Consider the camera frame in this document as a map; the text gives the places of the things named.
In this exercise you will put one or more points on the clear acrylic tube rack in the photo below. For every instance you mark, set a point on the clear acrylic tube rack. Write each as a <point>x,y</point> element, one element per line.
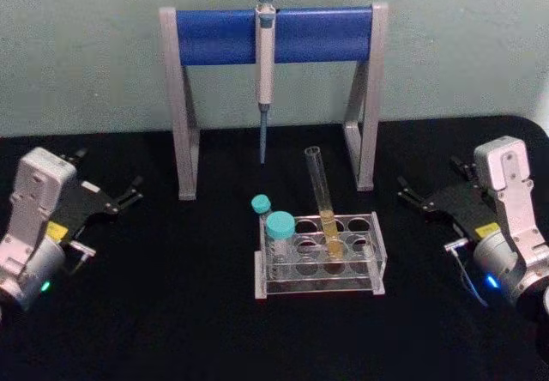
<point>317,276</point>

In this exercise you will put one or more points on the black table cloth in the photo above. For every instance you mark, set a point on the black table cloth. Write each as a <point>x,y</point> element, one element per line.
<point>171,325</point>

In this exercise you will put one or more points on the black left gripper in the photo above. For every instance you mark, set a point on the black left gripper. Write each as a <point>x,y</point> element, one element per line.
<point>86,203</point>

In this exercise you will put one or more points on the white pipette with blue tip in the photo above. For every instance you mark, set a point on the white pipette with blue tip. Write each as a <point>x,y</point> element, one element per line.
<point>265,63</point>

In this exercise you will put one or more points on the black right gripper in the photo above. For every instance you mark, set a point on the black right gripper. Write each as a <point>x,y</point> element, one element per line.
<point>461,209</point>

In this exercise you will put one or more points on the small tube with teal cap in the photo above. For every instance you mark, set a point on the small tube with teal cap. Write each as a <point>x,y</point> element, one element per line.
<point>261,204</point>

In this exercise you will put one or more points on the grey stand with blue bar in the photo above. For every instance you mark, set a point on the grey stand with blue bar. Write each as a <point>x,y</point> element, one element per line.
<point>223,35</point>

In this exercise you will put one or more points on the glass test tube yellow liquid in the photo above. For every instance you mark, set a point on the glass test tube yellow liquid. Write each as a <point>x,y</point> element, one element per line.
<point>321,192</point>

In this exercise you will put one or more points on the large tube with teal cap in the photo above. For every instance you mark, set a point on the large tube with teal cap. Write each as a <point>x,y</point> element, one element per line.
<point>280,226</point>

